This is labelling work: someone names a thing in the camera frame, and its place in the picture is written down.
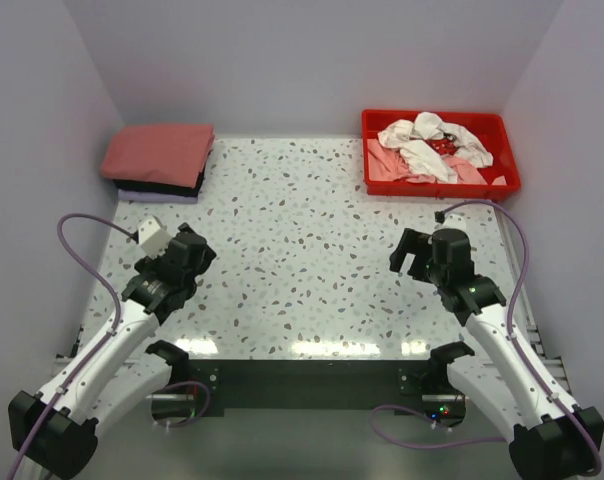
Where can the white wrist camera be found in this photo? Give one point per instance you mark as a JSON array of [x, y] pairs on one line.
[[152, 237], [450, 220]]

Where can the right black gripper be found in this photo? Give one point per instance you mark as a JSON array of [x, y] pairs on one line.
[[411, 242]]

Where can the pink t shirt in bin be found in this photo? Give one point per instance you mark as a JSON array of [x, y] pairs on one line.
[[388, 165]]

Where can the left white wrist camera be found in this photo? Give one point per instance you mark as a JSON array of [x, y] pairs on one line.
[[152, 237]]

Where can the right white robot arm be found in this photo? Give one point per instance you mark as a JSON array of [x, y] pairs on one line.
[[549, 435]]

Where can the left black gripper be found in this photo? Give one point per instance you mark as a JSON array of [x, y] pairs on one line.
[[150, 264]]

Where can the white printed t shirt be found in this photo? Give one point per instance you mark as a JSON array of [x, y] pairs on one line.
[[444, 137]]

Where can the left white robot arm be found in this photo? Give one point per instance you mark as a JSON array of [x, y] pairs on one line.
[[58, 426]]

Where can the folded black t shirt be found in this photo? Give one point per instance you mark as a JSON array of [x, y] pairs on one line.
[[182, 189]]

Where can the folded lavender t shirt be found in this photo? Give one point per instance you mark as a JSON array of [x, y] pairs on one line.
[[156, 198]]

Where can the red plastic bin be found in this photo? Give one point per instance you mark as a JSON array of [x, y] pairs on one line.
[[503, 179]]

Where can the folded salmon pink t shirt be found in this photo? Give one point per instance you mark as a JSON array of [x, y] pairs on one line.
[[167, 133]]

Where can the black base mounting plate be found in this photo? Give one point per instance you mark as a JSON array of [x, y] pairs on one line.
[[305, 384]]

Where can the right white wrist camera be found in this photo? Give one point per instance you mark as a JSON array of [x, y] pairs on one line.
[[450, 220]]

